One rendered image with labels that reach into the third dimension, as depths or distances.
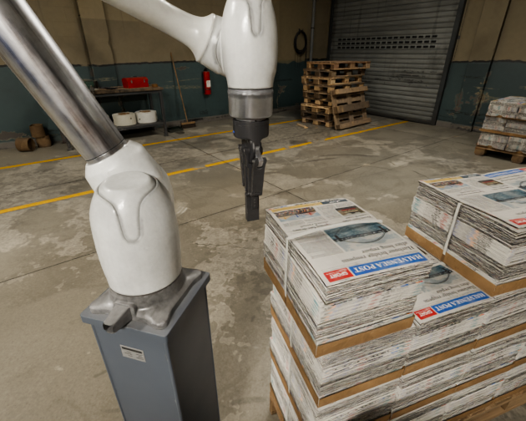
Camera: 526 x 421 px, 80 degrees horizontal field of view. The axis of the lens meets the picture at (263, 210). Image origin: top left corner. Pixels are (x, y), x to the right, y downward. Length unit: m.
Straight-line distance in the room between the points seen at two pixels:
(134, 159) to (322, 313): 0.55
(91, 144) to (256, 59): 0.40
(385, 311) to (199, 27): 0.77
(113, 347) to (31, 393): 1.30
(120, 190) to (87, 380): 1.51
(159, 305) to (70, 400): 1.32
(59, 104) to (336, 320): 0.75
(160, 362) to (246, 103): 0.56
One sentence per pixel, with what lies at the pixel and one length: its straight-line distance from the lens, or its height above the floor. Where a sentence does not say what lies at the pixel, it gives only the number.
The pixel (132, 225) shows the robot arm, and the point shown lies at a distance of 0.61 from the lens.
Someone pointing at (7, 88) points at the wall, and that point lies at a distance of 6.88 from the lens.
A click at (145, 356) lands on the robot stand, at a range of 0.78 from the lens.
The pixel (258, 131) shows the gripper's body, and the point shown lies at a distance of 0.64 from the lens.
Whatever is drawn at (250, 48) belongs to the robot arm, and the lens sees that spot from 0.61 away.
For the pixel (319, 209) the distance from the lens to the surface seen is 0.96.
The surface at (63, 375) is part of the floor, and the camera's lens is 2.09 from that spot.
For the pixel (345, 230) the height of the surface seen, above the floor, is 1.06.
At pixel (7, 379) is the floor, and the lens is 2.23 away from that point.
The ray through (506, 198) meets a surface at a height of 1.07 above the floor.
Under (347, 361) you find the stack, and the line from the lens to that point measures 0.93.
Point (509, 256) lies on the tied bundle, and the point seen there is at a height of 0.98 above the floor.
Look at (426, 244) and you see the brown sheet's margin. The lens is 1.30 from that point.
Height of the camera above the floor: 1.49
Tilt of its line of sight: 27 degrees down
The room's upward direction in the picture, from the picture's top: straight up
